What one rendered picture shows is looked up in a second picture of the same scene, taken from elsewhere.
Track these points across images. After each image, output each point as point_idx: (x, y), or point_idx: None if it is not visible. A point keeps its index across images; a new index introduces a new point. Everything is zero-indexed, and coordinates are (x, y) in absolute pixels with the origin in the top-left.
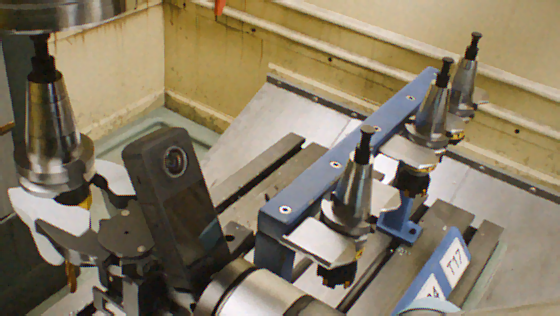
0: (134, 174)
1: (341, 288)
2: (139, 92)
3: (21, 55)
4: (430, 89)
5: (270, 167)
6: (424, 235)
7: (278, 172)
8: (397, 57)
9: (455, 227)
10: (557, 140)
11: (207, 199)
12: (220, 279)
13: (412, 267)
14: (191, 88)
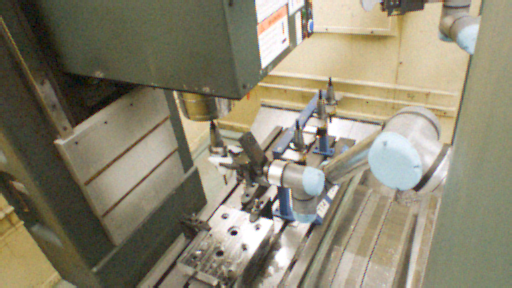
0: (242, 144)
1: None
2: (206, 124)
3: (174, 122)
4: (317, 100)
5: (271, 141)
6: (336, 151)
7: (275, 142)
8: (312, 84)
9: (348, 146)
10: (383, 102)
11: (259, 146)
12: (267, 163)
13: None
14: (228, 117)
